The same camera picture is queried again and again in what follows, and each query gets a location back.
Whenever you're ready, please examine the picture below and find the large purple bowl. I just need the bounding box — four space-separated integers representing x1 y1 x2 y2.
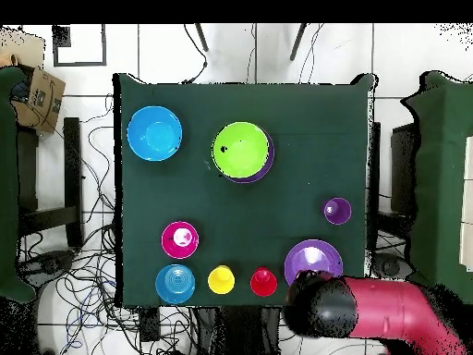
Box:
221 130 276 185
283 239 345 288

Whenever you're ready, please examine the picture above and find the large green bowl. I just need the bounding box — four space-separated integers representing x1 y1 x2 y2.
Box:
212 120 272 179

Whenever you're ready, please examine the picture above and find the dark green tablecloth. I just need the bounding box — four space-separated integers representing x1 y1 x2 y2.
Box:
112 72 379 309

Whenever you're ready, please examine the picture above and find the small red bowl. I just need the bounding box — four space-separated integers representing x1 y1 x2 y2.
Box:
161 221 200 260

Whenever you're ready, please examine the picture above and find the yellow cup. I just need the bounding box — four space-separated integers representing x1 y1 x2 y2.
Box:
207 264 237 296

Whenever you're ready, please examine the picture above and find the red cup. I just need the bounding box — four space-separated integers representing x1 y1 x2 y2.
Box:
249 266 279 298

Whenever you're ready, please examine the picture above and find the purple cup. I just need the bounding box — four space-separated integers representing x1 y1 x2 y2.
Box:
321 196 353 226

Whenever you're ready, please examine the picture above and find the large blue bowl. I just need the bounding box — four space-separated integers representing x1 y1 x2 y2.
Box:
126 105 184 163

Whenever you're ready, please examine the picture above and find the small blue bowl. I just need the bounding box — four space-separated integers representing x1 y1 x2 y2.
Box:
154 263 197 305

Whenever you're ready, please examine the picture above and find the black power box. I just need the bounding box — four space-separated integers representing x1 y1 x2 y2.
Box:
139 306 161 342

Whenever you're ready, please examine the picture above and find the black tripod leg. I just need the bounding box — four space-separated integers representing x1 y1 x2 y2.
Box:
288 23 309 62
194 23 210 53

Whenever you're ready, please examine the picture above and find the dark grey equipment base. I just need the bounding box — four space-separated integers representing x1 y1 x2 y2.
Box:
19 249 77 288
370 252 415 279

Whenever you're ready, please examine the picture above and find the green clothed side table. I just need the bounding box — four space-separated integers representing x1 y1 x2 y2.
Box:
0 65 38 304
400 70 473 311

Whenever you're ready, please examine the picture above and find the brown cardboard box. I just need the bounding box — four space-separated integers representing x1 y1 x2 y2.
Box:
9 66 67 135

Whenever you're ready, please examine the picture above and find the black chair frame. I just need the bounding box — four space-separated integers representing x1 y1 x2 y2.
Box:
16 116 85 249

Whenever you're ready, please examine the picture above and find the tangle of floor cables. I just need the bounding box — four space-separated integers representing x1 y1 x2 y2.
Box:
18 92 202 355

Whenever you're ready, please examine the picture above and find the black square floor frame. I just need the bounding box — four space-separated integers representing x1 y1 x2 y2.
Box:
52 24 108 67

